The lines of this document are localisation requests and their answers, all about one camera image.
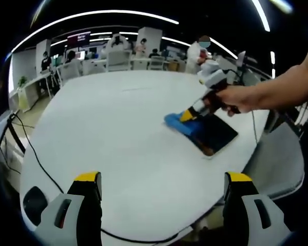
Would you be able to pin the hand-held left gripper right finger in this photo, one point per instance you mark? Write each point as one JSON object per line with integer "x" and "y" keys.
{"x": 251, "y": 225}

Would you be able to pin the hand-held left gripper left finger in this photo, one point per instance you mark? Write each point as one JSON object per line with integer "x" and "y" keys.
{"x": 66, "y": 225}

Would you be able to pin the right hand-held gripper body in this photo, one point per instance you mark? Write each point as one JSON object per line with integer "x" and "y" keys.
{"x": 213, "y": 78}

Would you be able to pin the blue cleaning cloth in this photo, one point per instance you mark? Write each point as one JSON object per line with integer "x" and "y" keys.
{"x": 175, "y": 123}

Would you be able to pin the person's right hand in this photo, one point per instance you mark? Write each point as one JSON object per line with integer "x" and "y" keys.
{"x": 233, "y": 98}

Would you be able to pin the ceiling light strip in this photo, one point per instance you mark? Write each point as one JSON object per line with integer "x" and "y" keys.
{"x": 224, "y": 48}
{"x": 261, "y": 14}

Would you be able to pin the monitor on stand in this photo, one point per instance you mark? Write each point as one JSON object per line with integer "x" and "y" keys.
{"x": 241, "y": 60}

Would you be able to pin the black round table grommet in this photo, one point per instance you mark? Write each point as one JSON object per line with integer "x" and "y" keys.
{"x": 34, "y": 205}

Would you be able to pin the white mesh office chair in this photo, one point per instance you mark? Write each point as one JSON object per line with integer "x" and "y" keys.
{"x": 157, "y": 63}

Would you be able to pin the black stand leg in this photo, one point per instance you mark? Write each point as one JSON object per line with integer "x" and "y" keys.
{"x": 16, "y": 133}

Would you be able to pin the long curved ceiling light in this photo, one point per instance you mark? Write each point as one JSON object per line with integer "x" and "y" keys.
{"x": 97, "y": 13}

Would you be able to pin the potted green plant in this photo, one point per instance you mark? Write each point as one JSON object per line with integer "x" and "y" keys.
{"x": 22, "y": 82}

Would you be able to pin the red wall screen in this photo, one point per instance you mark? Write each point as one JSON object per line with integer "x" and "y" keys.
{"x": 78, "y": 39}

